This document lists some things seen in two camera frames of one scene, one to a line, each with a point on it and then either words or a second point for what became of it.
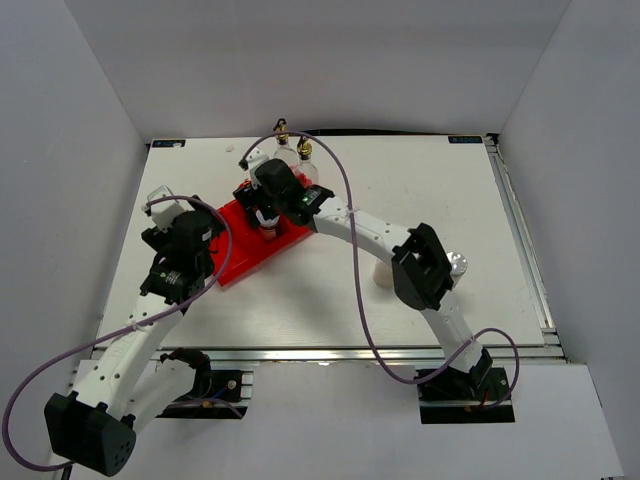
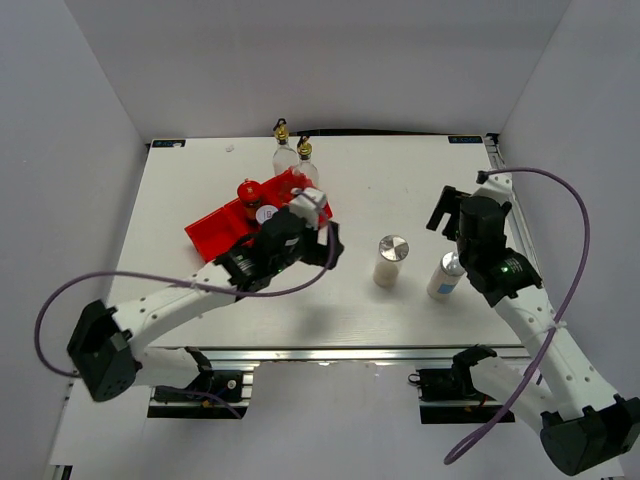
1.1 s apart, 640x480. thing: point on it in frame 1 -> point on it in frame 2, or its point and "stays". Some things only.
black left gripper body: (158, 239) -> (312, 252)
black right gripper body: (250, 197) -> (466, 255)
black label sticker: (169, 143) stays
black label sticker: (464, 139) stays
